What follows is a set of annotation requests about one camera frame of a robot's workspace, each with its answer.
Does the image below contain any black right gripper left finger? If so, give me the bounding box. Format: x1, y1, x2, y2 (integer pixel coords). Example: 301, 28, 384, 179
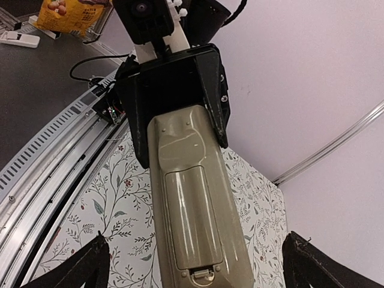
21, 232, 110, 288

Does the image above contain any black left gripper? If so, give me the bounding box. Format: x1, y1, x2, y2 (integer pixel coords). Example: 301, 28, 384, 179
115, 43, 230, 169

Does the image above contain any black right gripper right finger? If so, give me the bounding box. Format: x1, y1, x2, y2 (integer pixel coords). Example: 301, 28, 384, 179
282, 231, 381, 288

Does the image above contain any white remote control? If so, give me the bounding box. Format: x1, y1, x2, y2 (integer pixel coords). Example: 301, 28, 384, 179
148, 106, 254, 287

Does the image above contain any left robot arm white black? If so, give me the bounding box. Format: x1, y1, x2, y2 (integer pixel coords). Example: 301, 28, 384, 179
113, 1, 230, 168

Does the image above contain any floral patterned table mat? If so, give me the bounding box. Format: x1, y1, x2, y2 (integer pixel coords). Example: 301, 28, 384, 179
34, 134, 287, 287

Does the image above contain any yellow chips bag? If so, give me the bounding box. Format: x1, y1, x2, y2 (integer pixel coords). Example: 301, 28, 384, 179
34, 0, 112, 36

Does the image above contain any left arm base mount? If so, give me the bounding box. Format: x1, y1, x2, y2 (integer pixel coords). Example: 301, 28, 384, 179
91, 56, 142, 125

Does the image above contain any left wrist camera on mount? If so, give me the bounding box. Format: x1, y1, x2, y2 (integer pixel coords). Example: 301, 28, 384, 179
112, 0, 191, 64

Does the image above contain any right aluminium frame post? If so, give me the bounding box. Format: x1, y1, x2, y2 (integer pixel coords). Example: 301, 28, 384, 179
272, 100, 383, 187

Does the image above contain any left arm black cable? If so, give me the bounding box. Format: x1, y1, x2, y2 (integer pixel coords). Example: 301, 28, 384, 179
223, 0, 250, 26

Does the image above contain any white slotted cable duct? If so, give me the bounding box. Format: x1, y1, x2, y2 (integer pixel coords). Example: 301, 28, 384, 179
1, 73, 115, 199

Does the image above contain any white plastic bracket on table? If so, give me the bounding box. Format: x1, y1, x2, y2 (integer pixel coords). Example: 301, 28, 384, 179
1, 31, 40, 49

